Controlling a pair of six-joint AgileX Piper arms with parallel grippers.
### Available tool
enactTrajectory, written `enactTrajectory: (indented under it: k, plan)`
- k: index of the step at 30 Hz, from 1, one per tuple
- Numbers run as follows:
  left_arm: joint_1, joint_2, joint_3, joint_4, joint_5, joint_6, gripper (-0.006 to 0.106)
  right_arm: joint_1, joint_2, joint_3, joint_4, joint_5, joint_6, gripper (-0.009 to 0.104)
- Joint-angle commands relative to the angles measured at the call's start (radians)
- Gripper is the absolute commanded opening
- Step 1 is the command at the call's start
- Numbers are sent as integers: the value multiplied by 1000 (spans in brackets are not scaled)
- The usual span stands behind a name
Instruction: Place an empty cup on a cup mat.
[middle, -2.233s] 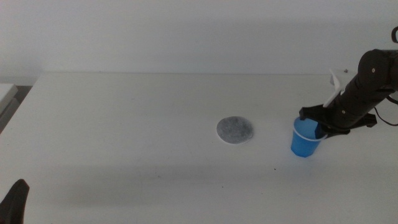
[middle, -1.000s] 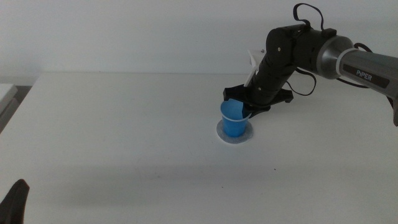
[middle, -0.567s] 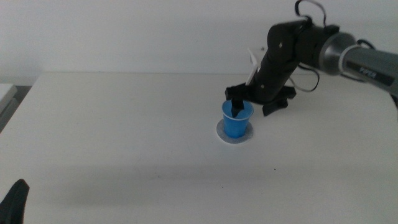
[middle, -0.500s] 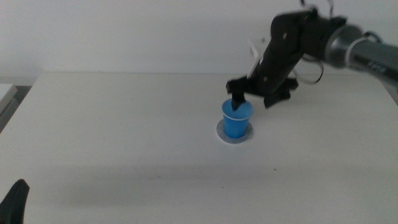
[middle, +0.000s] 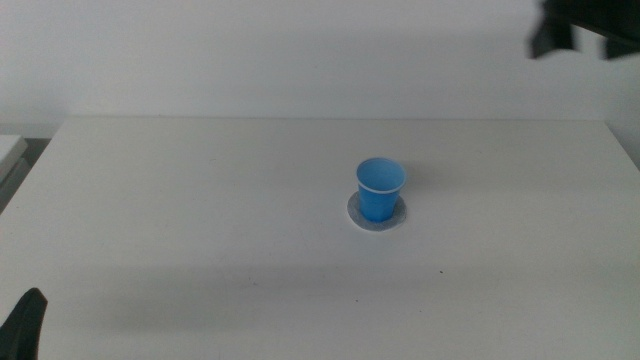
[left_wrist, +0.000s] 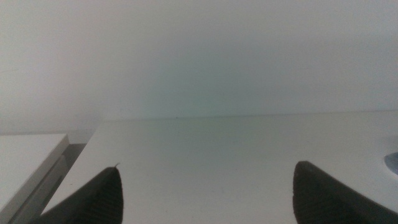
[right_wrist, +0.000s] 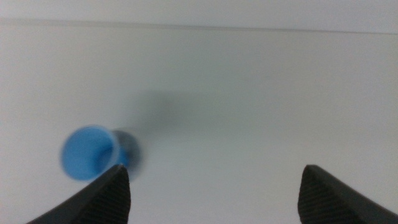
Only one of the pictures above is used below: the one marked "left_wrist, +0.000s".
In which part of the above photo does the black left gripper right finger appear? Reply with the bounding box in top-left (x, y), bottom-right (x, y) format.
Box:
top-left (292, 160), bottom-right (398, 224)

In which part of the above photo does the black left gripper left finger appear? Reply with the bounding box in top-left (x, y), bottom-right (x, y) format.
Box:
top-left (30, 166), bottom-right (124, 224)

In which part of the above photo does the round grey cup mat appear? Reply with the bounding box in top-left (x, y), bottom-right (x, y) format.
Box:
top-left (383, 151), bottom-right (398, 176)

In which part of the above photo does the white side table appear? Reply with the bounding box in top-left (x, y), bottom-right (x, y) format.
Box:
top-left (0, 133), bottom-right (70, 224)

